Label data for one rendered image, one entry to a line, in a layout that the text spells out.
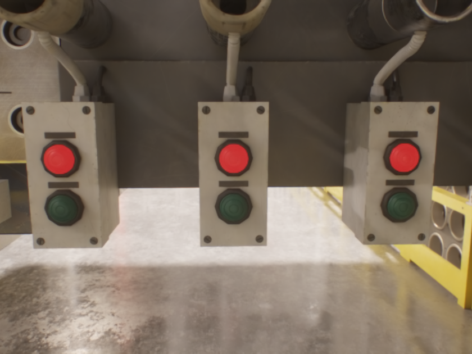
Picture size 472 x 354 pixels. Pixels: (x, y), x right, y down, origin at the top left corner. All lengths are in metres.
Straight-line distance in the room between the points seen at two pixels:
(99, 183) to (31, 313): 1.40
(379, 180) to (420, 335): 1.23
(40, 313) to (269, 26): 1.48
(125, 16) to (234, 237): 0.30
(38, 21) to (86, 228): 0.20
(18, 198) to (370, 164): 0.46
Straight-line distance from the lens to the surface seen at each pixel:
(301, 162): 0.54
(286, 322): 1.64
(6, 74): 0.62
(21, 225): 0.68
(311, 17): 0.58
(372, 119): 0.47
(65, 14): 0.43
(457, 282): 1.94
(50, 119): 0.47
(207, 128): 0.44
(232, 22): 0.37
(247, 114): 0.44
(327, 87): 0.55
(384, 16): 0.47
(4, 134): 0.63
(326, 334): 1.59
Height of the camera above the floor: 0.77
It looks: 10 degrees down
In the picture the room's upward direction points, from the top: straight up
